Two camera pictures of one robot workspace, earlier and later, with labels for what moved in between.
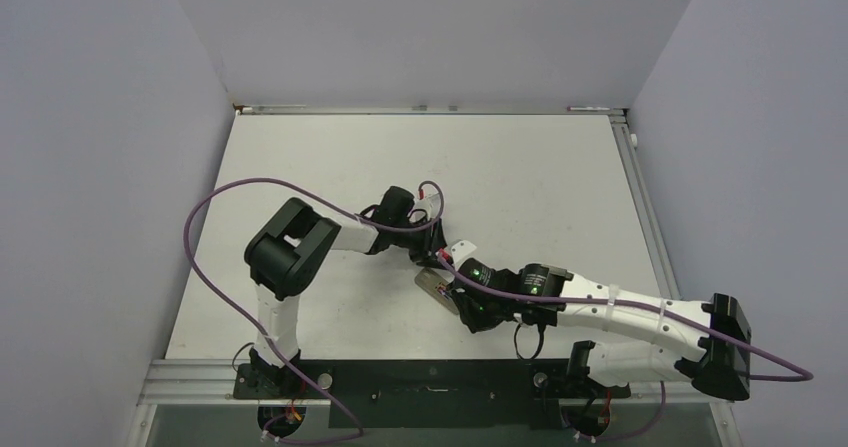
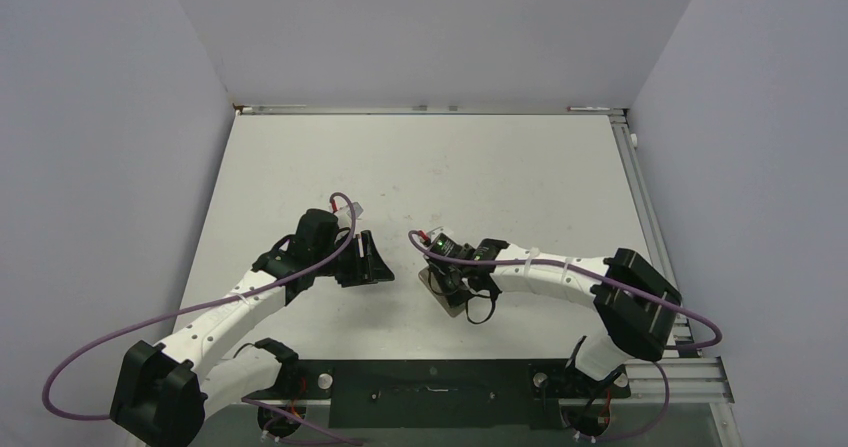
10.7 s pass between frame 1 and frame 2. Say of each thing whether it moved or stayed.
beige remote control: stayed
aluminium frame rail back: stayed
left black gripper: moved
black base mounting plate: stayed
